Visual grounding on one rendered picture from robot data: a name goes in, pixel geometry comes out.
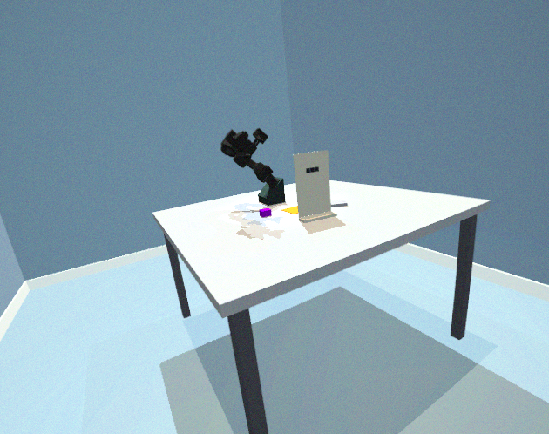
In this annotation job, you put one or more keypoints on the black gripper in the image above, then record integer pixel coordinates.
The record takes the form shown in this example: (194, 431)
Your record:
(243, 157)

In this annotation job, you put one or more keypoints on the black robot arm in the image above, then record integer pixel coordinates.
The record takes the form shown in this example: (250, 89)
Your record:
(232, 144)

